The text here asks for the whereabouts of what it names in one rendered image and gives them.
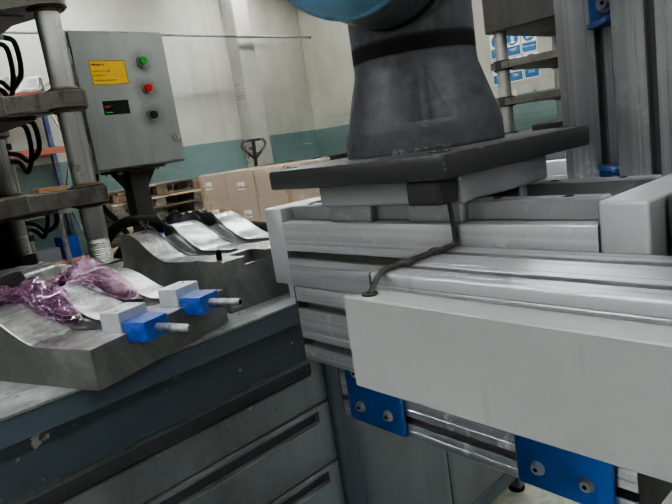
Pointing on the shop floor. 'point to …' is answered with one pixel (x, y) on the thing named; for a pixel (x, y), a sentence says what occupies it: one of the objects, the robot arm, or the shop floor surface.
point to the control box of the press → (126, 109)
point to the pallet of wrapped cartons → (251, 190)
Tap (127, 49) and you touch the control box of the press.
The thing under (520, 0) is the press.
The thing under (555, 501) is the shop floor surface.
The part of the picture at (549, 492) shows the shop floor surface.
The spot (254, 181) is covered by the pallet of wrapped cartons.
